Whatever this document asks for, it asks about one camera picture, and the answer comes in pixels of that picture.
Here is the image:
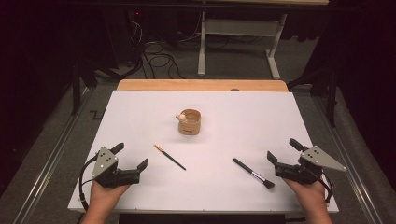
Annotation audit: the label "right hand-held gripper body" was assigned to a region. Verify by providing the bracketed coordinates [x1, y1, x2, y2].
[274, 145, 347, 186]

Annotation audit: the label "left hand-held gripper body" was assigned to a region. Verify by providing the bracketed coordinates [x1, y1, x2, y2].
[91, 147, 141, 189]

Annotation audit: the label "thick black makeup brush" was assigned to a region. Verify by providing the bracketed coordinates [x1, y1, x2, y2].
[233, 157, 276, 189]

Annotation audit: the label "thin black brush orange ferrule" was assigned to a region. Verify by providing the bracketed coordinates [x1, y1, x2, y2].
[153, 144, 187, 171]

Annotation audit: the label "wooden cup with bird figure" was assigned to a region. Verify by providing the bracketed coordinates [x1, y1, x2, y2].
[175, 108, 202, 136]

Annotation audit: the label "person's left hand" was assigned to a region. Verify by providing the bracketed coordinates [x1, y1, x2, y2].
[88, 181, 131, 211]

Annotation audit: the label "person's right hand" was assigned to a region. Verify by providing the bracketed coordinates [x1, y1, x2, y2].
[283, 179, 327, 213]

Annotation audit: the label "white table cover sheet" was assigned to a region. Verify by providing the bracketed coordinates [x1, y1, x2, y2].
[67, 90, 340, 215]

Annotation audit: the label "black metal stand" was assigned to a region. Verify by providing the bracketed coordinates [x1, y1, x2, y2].
[70, 59, 98, 117]
[287, 65, 341, 128]

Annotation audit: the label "wooden table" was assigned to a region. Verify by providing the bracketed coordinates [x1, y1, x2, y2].
[116, 78, 290, 93]

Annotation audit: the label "black computer case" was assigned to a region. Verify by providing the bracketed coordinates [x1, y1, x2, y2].
[102, 7, 148, 70]

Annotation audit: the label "left hand-held gripper cable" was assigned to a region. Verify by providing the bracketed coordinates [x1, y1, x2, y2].
[78, 155, 99, 213]

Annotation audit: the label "hand-held gripper cable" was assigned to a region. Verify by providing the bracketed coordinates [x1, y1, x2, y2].
[311, 169, 333, 205]
[78, 155, 99, 213]

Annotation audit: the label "right hand-held gripper cable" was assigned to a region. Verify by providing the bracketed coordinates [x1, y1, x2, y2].
[311, 169, 333, 205]

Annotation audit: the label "metal floor rail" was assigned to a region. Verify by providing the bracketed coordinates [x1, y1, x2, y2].
[11, 88, 95, 224]
[312, 95, 387, 224]

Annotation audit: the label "black floor cables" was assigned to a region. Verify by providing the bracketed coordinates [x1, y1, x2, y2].
[141, 40, 187, 80]

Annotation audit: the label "white metal desk frame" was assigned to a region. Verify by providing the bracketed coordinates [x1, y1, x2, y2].
[197, 10, 289, 80]

